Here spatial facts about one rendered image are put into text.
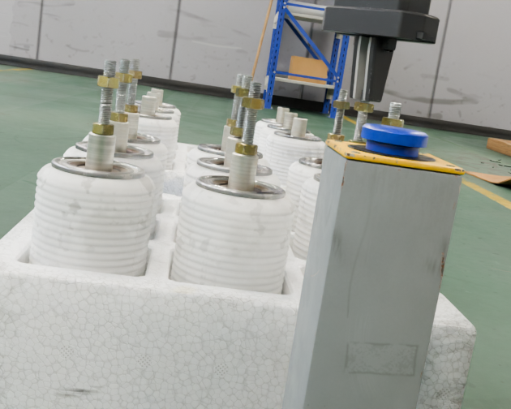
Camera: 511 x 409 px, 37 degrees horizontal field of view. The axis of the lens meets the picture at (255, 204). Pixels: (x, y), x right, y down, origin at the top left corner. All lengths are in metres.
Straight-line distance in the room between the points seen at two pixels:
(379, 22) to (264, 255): 0.25
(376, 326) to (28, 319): 0.27
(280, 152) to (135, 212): 0.57
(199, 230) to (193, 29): 6.37
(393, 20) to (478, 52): 6.57
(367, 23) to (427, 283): 0.34
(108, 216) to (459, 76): 6.72
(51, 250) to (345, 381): 0.26
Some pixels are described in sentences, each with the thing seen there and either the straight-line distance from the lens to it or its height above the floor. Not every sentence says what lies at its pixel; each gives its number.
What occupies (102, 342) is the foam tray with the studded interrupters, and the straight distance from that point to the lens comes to 0.59.
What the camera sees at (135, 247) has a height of 0.20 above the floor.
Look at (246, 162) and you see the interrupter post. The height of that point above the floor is 0.28.
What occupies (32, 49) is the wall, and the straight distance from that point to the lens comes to 7.17.
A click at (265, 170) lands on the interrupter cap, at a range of 0.74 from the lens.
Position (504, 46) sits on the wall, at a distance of 7.36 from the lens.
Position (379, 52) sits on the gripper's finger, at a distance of 0.74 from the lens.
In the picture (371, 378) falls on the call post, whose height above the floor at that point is 0.18.
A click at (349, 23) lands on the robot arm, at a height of 0.41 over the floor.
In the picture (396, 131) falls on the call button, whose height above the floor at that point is 0.33.
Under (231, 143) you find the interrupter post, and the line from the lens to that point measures 0.74.
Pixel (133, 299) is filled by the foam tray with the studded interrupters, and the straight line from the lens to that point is 0.58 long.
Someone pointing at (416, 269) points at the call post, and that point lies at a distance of 0.45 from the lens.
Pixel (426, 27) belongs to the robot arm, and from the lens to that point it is 0.72.
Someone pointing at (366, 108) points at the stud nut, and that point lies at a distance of 0.75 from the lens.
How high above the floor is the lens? 0.36
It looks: 11 degrees down
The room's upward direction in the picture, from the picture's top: 9 degrees clockwise
